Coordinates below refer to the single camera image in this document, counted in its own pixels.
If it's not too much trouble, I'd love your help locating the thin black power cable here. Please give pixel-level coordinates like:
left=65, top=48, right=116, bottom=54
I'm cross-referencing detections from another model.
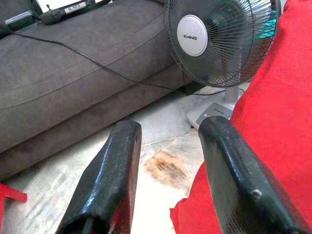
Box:
left=0, top=24, right=245, bottom=96

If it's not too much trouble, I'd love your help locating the red plastic stool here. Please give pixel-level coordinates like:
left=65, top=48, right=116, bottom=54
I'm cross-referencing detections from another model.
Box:
left=0, top=183, right=28, bottom=220

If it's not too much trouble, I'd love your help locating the dark brown fabric sofa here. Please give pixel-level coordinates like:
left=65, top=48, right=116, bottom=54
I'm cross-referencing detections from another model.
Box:
left=0, top=0, right=193, bottom=181

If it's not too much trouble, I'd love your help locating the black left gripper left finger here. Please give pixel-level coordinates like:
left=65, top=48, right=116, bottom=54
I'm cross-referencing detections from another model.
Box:
left=55, top=119, right=142, bottom=234

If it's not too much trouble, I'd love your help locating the black and grey table fan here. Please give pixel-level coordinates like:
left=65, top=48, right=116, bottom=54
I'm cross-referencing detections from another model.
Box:
left=164, top=0, right=279, bottom=130

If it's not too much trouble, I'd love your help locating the silver metal bar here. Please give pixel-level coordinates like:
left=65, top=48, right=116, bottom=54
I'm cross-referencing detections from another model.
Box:
left=4, top=10, right=34, bottom=25

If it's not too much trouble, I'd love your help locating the red pillow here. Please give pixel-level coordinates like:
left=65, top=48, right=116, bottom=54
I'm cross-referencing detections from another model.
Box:
left=108, top=0, right=312, bottom=234

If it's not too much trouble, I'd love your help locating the black device with white label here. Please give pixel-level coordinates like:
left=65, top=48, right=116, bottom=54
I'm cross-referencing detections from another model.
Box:
left=38, top=0, right=113, bottom=25

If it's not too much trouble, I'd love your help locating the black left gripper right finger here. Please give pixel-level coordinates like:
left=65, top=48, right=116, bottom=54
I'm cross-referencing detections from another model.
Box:
left=198, top=116, right=305, bottom=234

